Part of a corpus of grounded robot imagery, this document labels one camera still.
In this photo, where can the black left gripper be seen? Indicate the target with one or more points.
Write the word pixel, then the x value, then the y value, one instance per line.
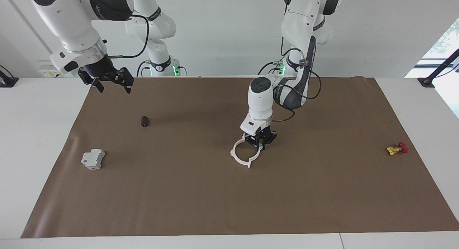
pixel 265 136

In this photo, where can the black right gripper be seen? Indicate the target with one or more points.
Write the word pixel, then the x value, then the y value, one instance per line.
pixel 104 71

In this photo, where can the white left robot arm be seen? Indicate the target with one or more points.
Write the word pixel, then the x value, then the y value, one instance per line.
pixel 260 98

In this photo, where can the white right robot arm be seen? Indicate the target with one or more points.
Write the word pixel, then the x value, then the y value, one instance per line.
pixel 64 19

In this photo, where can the dark brown short cylinder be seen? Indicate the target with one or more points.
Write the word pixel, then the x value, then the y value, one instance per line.
pixel 144 121

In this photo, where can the grey circuit breaker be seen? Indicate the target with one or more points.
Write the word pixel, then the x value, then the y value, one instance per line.
pixel 92 159

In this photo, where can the brown table mat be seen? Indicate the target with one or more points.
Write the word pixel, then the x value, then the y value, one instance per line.
pixel 215 206

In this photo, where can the bright window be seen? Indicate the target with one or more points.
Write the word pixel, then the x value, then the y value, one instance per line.
pixel 450 37

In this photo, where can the white wall socket box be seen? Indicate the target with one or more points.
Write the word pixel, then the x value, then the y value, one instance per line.
pixel 48 73

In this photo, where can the black clamp mount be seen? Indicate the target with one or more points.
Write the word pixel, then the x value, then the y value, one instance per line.
pixel 9 82

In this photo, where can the black camera stand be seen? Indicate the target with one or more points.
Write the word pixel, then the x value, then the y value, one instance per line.
pixel 426 82

